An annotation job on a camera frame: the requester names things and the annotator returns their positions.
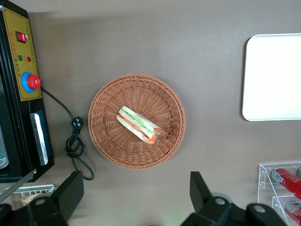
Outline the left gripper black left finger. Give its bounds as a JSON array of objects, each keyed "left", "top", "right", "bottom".
[{"left": 0, "top": 170, "right": 85, "bottom": 226}]

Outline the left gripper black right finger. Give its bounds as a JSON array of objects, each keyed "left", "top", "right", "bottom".
[{"left": 181, "top": 171, "right": 287, "bottom": 226}]

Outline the plastic-wrapped sandwich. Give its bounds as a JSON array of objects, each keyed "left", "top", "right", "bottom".
[{"left": 116, "top": 105, "right": 165, "bottom": 144}]

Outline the brown wicker basket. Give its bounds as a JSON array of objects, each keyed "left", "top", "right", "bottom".
[{"left": 88, "top": 74, "right": 186, "bottom": 170}]

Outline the cream plastic tray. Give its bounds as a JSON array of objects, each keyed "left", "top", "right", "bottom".
[{"left": 242, "top": 33, "right": 301, "bottom": 122}]

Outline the bagged crispy snack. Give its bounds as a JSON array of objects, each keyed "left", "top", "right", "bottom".
[{"left": 20, "top": 194, "right": 36, "bottom": 204}]

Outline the grey metal bar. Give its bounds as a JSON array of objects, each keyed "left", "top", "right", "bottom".
[{"left": 0, "top": 168, "right": 38, "bottom": 203}]

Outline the clear acrylic bottle rack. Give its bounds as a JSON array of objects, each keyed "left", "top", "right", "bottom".
[{"left": 257, "top": 161, "right": 301, "bottom": 226}]

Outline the black machine with yellow panel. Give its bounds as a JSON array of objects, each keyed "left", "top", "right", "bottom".
[{"left": 0, "top": 0, "right": 55, "bottom": 183}]

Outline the white wire rack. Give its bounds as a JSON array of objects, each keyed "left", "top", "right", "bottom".
[{"left": 0, "top": 184, "right": 55, "bottom": 205}]

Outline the black power cable with plug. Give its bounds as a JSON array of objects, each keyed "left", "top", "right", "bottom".
[{"left": 40, "top": 86, "right": 95, "bottom": 181}]

